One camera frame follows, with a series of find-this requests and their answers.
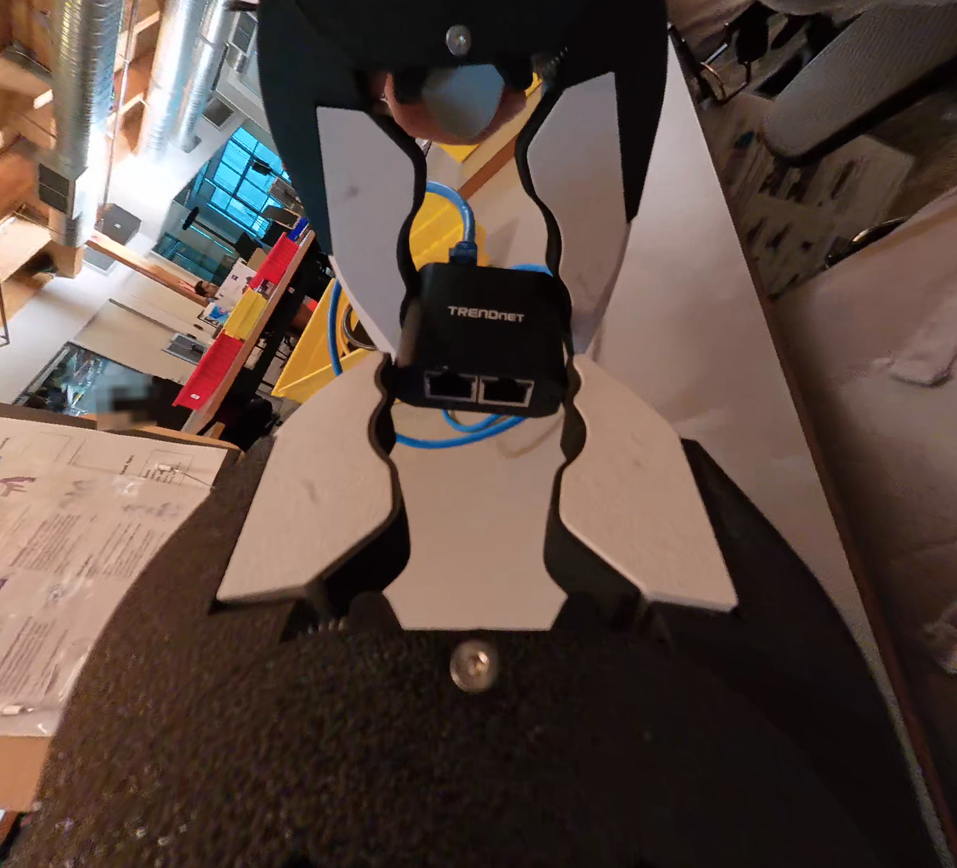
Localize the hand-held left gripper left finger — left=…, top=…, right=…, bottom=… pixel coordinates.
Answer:
left=215, top=350, right=414, bottom=606

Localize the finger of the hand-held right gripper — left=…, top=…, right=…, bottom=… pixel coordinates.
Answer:
left=514, top=70, right=631, bottom=360
left=316, top=104, right=429, bottom=358

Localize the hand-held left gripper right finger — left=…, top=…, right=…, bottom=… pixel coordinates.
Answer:
left=543, top=355, right=741, bottom=615

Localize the blue ethernet cable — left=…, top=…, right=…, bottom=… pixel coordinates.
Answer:
left=326, top=182, right=558, bottom=452

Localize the black network adapter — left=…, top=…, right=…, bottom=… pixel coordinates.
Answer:
left=395, top=262, right=573, bottom=420

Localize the grey desk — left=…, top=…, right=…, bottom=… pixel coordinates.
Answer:
left=389, top=34, right=951, bottom=868

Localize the person's right hand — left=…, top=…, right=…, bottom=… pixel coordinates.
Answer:
left=383, top=70, right=429, bottom=136

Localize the red storage bin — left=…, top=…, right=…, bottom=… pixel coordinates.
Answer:
left=250, top=231, right=302, bottom=291
left=173, top=333, right=257, bottom=409

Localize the small yellow storage bin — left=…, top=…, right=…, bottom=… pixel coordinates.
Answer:
left=223, top=288, right=272, bottom=340

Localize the black ceiling speaker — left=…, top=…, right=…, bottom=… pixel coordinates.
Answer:
left=96, top=204, right=143, bottom=246

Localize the laminated instruction sheet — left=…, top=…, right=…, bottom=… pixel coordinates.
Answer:
left=0, top=415, right=233, bottom=715

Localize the silver ventilation duct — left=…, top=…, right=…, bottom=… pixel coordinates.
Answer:
left=146, top=0, right=259, bottom=159
left=33, top=0, right=139, bottom=248

